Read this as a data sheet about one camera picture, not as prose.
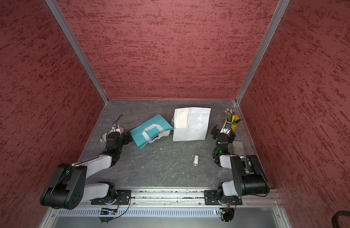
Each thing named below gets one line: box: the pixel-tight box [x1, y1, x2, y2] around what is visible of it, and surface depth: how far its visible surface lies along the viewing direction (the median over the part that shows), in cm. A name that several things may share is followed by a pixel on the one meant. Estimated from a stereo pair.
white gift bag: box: [171, 107, 212, 142], surface depth 89 cm
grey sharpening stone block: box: [232, 140, 245, 156], surface depth 92 cm
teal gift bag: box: [129, 114, 175, 150], surface depth 89 cm
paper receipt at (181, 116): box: [175, 108, 189, 129], surface depth 87 cm
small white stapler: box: [193, 154, 199, 167], surface depth 87 cm
